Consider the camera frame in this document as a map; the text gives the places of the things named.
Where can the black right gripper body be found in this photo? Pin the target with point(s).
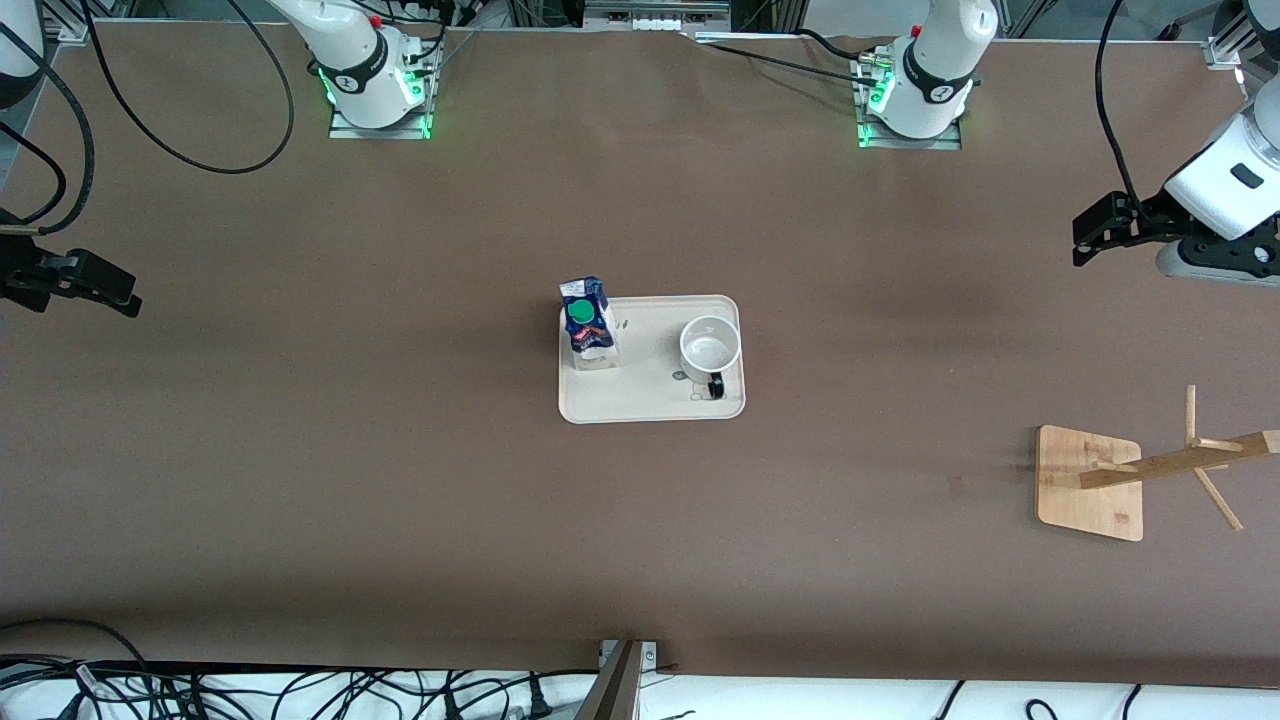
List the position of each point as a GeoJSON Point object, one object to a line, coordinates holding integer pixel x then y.
{"type": "Point", "coordinates": [20, 272]}

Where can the blue milk carton green cap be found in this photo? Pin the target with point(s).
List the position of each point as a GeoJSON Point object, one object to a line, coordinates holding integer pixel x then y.
{"type": "Point", "coordinates": [587, 322]}

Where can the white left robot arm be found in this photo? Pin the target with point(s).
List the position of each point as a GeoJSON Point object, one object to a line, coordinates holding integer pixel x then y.
{"type": "Point", "coordinates": [935, 70]}

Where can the wooden cup rack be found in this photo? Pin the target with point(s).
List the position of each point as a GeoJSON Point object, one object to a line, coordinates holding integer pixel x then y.
{"type": "Point", "coordinates": [1090, 490]}

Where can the cream rabbit print tray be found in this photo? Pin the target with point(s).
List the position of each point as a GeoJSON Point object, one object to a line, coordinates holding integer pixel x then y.
{"type": "Point", "coordinates": [650, 395]}

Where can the aluminium frame profile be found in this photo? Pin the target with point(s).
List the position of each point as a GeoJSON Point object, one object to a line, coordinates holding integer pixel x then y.
{"type": "Point", "coordinates": [68, 22]}
{"type": "Point", "coordinates": [1225, 52]}

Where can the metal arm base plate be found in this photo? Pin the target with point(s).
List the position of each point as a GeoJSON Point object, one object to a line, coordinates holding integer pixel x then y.
{"type": "Point", "coordinates": [945, 143]}
{"type": "Point", "coordinates": [380, 132]}

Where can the silver metal bracket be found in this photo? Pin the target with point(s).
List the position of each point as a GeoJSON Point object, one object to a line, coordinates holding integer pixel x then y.
{"type": "Point", "coordinates": [655, 15]}

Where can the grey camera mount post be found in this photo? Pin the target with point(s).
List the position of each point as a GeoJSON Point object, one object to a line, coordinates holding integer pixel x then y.
{"type": "Point", "coordinates": [620, 690]}

